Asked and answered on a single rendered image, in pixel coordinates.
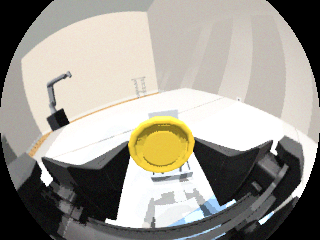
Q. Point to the yellow plate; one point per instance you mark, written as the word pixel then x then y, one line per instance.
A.
pixel 161 144

